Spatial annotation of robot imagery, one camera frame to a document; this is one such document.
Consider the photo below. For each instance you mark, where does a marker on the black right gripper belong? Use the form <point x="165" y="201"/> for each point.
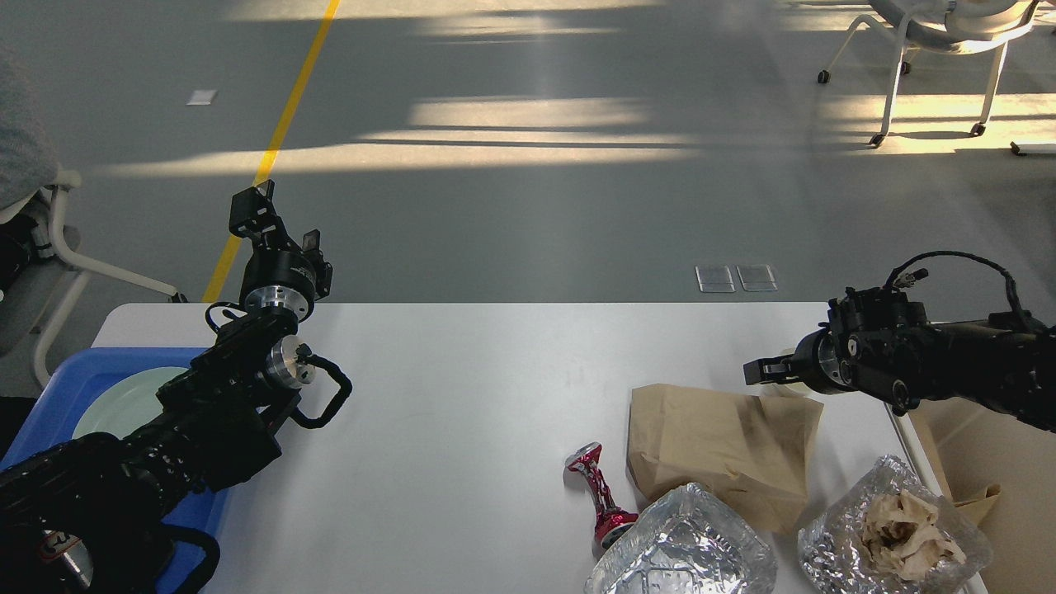
<point x="814" y="363"/>

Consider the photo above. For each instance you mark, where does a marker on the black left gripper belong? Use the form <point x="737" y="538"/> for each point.
<point x="275" y="276"/>

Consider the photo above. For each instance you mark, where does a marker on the light green plate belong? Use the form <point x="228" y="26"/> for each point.
<point x="128" y="405"/>

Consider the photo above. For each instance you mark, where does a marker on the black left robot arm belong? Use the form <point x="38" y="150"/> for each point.
<point x="89" y="515"/>

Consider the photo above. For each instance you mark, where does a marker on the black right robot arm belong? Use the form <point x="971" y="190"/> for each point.
<point x="878" y="342"/>

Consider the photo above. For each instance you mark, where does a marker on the brown paper bag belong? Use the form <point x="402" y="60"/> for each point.
<point x="752" y="452"/>

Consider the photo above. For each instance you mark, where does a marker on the right floor outlet plate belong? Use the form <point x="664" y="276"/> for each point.
<point x="756" y="278"/>

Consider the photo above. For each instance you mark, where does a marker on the floor outlet plate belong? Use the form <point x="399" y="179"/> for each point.
<point x="715" y="280"/>
<point x="756" y="278"/>

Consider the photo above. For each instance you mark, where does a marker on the left floor outlet plate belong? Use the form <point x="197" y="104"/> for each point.
<point x="715" y="280"/>

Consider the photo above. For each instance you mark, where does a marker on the white plastic bin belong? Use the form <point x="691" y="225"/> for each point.
<point x="971" y="448"/>

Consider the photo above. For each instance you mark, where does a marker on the small foil piece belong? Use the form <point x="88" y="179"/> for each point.
<point x="835" y="560"/>

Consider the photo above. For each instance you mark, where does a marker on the crumpled aluminium foil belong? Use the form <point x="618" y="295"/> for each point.
<point x="688" y="541"/>

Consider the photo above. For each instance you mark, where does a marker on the crumpled brown paper napkin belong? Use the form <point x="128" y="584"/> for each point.
<point x="902" y="538"/>

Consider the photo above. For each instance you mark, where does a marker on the crushed red soda can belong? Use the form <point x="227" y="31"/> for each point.
<point x="612" y="521"/>

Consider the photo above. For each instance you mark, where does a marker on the blue plastic tray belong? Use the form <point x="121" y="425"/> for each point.
<point x="73" y="388"/>

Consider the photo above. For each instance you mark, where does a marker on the white chair left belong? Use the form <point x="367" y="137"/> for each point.
<point x="43" y="272"/>

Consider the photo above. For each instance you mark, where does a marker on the white chair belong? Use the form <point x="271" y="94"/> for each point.
<point x="43" y="272"/>
<point x="943" y="28"/>

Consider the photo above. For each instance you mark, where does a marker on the white chair top right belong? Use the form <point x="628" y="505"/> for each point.
<point x="943" y="28"/>

